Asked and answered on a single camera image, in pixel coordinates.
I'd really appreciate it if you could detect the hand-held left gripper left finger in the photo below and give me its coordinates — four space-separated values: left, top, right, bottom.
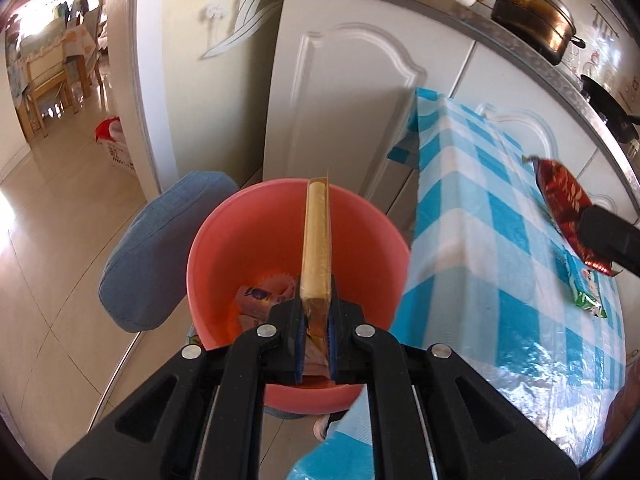
52 290 306 480

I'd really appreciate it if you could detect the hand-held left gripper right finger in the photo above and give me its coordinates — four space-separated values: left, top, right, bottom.
327 290 581 480

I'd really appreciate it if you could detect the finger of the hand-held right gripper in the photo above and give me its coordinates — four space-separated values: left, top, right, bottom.
577 203 640 278

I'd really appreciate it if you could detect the pink purple wrapper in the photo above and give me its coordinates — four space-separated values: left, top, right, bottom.
235 284 294 318

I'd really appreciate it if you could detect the red snack packet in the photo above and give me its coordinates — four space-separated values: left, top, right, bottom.
522 154 623 277

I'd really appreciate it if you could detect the long beige snack packet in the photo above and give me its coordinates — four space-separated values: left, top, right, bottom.
299 175 335 378

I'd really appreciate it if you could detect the red plastic basin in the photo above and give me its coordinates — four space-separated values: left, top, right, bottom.
186 178 412 415

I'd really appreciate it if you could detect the green snack packet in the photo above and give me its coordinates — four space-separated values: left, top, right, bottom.
564 247 610 320

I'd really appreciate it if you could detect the light shoe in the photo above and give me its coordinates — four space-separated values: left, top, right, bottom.
312 412 346 442

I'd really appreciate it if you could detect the blue white checked tablecloth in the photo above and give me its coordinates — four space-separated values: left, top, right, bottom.
285 87 628 480

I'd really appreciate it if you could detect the black wok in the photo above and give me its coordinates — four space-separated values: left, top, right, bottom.
580 74 640 143

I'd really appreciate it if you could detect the blue cushioned stool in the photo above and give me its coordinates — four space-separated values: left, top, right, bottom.
98 171 241 333

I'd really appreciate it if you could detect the white cabinet door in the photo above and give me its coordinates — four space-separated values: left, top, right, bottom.
447 40 640 221
263 0 476 201

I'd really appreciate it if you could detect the metal cooking pot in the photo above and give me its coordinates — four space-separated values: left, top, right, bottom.
491 0 587 66

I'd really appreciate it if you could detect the white basket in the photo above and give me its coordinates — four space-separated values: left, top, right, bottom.
102 130 137 176

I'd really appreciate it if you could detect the red plastic bag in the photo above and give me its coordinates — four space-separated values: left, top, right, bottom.
95 116 123 142

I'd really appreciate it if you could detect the wooden dining table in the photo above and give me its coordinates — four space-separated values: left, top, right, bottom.
12 27 98 138

